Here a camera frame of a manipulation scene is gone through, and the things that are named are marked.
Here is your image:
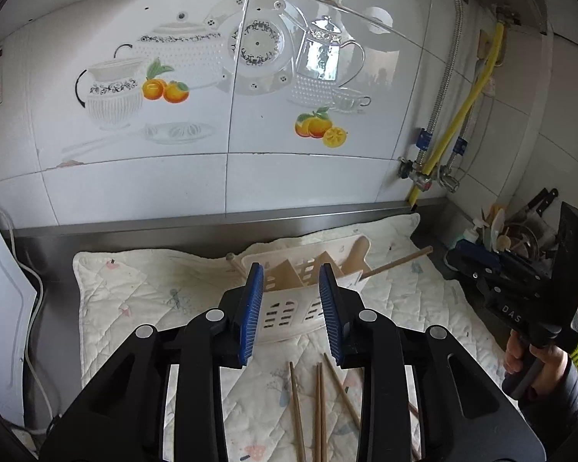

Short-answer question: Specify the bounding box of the cream plastic utensil holder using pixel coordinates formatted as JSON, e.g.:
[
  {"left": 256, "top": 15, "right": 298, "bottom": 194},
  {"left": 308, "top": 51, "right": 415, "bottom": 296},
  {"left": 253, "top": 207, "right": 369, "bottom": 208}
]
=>
[{"left": 241, "top": 235, "right": 373, "bottom": 345}]

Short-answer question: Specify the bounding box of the metal flexible water hose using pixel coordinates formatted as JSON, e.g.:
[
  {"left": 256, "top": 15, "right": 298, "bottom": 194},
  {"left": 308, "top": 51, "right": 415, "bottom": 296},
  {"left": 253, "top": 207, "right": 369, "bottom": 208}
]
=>
[
  {"left": 450, "top": 94, "right": 496, "bottom": 159},
  {"left": 421, "top": 0, "right": 465, "bottom": 147}
]

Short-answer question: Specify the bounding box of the white quilted printed mat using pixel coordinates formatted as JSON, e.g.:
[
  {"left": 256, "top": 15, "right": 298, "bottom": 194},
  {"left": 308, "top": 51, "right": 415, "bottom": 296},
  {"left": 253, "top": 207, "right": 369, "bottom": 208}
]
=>
[{"left": 72, "top": 212, "right": 511, "bottom": 462}]

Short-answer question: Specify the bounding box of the white appliance panel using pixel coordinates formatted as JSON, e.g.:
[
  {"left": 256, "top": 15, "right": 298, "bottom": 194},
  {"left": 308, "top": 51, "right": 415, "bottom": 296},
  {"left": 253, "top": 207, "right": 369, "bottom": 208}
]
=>
[{"left": 0, "top": 187, "right": 40, "bottom": 427}]

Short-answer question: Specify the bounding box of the light wooden round stick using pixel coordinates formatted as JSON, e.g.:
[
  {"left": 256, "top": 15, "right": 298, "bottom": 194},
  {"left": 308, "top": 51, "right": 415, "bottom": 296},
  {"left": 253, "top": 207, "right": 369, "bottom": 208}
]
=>
[{"left": 361, "top": 246, "right": 434, "bottom": 280}]

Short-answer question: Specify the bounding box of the plain metal valve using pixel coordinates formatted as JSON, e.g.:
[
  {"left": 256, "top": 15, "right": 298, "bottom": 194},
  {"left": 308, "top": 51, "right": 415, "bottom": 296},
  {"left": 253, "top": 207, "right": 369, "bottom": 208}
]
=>
[{"left": 437, "top": 164, "right": 463, "bottom": 194}]

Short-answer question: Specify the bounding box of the yellow gas hose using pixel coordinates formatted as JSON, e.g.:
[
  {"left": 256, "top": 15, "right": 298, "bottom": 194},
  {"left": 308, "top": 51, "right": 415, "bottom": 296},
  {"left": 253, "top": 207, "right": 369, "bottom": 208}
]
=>
[{"left": 407, "top": 22, "right": 506, "bottom": 204}]

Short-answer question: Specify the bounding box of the yellowed wall socket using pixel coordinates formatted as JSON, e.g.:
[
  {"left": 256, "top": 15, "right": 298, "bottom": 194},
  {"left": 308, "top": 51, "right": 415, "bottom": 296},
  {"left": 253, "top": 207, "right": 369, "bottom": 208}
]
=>
[{"left": 477, "top": 30, "right": 504, "bottom": 65}]

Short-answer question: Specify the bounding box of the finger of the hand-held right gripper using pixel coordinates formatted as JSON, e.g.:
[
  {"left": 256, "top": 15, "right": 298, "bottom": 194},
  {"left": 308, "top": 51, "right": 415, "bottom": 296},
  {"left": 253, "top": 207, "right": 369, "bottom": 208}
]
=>
[
  {"left": 450, "top": 239, "right": 552, "bottom": 282},
  {"left": 444, "top": 249, "right": 504, "bottom": 299}
]

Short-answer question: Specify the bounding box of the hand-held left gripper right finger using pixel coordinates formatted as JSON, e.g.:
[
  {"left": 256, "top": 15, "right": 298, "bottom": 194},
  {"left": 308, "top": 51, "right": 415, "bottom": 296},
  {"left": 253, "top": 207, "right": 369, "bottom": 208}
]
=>
[{"left": 319, "top": 264, "right": 546, "bottom": 462}]

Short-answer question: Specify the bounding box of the white spoon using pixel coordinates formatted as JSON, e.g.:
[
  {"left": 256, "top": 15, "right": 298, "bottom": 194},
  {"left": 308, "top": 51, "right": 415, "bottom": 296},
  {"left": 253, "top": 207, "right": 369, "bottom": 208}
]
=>
[{"left": 490, "top": 211, "right": 507, "bottom": 247}]

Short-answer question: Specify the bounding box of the dark metal pot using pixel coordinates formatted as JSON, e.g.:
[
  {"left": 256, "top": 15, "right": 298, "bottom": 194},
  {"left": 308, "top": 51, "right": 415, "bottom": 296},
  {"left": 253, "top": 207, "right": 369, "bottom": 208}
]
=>
[{"left": 508, "top": 224, "right": 557, "bottom": 263}]

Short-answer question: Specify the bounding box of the person's right forearm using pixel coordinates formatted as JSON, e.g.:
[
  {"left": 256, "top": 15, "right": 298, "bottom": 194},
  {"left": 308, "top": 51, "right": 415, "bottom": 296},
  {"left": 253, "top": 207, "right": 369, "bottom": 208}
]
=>
[{"left": 519, "top": 351, "right": 578, "bottom": 449}]

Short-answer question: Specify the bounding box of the person's right hand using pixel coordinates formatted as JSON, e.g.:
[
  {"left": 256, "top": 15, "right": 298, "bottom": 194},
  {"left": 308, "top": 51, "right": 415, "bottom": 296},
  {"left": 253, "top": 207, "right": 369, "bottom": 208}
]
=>
[{"left": 503, "top": 333, "right": 571, "bottom": 395}]

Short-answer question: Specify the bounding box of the metal valve with red knob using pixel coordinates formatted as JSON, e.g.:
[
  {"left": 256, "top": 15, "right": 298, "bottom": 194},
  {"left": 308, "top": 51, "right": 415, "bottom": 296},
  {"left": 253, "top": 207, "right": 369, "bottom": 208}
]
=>
[{"left": 397, "top": 156, "right": 437, "bottom": 193}]

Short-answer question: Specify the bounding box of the thick wooden utensil handle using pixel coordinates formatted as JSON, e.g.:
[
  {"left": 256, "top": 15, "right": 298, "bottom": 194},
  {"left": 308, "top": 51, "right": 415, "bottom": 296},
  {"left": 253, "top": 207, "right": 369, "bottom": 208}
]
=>
[{"left": 225, "top": 253, "right": 251, "bottom": 275}]

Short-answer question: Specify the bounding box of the black-handled kitchen knife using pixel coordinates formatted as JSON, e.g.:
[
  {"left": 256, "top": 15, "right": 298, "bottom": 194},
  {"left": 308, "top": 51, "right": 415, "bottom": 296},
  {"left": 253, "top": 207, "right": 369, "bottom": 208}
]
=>
[{"left": 515, "top": 187, "right": 560, "bottom": 223}]

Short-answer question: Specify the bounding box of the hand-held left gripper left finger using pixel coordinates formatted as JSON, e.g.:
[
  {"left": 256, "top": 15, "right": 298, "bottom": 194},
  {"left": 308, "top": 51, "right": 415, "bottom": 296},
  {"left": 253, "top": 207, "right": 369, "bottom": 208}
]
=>
[{"left": 39, "top": 262, "right": 265, "bottom": 462}]

